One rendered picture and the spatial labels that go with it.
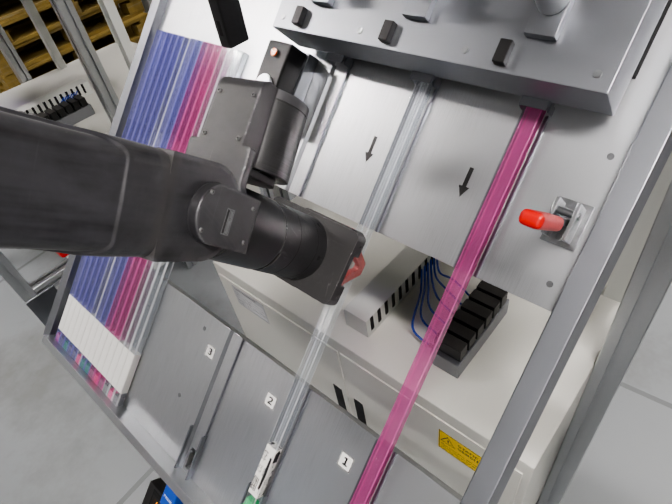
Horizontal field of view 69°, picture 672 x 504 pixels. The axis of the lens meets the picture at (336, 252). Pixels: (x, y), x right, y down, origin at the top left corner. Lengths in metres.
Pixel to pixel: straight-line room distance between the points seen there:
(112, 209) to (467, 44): 0.31
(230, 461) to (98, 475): 1.05
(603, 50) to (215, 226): 0.29
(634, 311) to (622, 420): 0.82
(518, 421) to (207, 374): 0.37
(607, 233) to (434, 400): 0.44
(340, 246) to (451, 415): 0.43
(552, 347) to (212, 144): 0.30
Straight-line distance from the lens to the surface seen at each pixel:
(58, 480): 1.72
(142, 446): 0.72
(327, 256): 0.41
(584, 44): 0.42
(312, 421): 0.54
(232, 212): 0.29
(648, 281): 0.72
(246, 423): 0.60
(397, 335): 0.85
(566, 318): 0.42
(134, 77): 0.84
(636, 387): 1.63
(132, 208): 0.25
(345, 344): 0.85
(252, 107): 0.34
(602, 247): 0.42
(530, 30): 0.42
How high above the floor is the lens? 1.31
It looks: 44 degrees down
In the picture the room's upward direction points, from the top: 11 degrees counter-clockwise
